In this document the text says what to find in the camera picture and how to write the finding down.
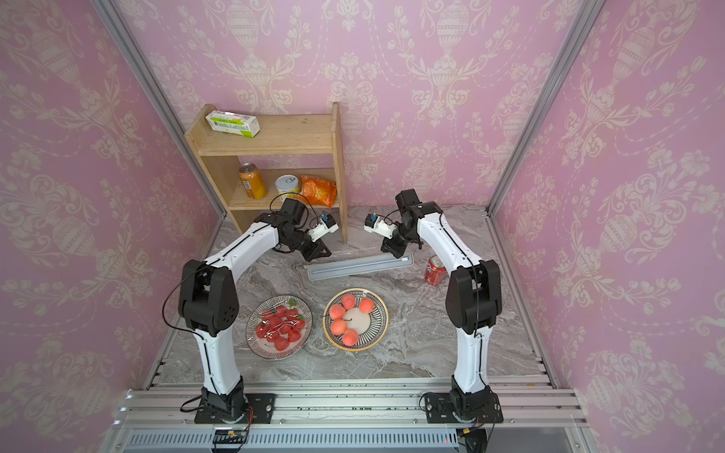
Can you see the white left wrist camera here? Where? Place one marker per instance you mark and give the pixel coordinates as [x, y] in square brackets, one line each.
[326, 224]

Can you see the white yellow snack cup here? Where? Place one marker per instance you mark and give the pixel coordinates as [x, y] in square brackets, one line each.
[288, 186]

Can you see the striped plate of peaches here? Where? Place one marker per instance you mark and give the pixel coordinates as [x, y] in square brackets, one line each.
[355, 320]

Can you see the patterned plate of strawberries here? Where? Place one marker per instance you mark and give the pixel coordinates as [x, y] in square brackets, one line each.
[278, 327]

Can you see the left aluminium corner post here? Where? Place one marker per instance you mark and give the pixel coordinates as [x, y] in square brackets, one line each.
[113, 20]

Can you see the orange drink can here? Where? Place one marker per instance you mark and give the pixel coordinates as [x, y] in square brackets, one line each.
[251, 178]

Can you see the right aluminium corner post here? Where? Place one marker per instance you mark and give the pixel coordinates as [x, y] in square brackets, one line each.
[581, 26]

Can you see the wooden two-tier shelf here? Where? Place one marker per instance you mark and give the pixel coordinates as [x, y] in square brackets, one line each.
[301, 144]

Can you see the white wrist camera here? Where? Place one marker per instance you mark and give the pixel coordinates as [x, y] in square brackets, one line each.
[379, 225]
[326, 224]

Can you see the aluminium corner post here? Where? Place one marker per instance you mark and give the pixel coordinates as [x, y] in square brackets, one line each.
[113, 20]
[581, 26]

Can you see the red soda can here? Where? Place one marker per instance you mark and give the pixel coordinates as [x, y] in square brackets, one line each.
[435, 272]

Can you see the cream plastic wrap dispenser box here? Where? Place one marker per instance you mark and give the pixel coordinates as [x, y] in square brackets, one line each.
[359, 266]

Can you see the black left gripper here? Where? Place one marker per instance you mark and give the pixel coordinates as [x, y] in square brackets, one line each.
[316, 250]

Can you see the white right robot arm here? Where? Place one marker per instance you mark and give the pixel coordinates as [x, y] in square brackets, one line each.
[473, 301]

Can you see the orange chip bag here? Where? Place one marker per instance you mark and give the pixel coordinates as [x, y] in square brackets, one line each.
[317, 192]

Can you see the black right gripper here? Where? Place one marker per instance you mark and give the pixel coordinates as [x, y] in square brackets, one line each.
[390, 244]

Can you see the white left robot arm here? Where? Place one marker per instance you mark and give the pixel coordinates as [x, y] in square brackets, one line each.
[209, 304]

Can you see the white green carton box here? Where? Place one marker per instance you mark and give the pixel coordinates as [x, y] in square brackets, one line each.
[234, 123]

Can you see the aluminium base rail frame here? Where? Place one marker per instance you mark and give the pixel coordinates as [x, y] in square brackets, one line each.
[368, 415]

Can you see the clear plastic wrap sheet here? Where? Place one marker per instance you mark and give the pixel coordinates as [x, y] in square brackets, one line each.
[278, 334]

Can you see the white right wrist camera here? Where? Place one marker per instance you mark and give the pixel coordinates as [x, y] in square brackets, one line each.
[379, 225]

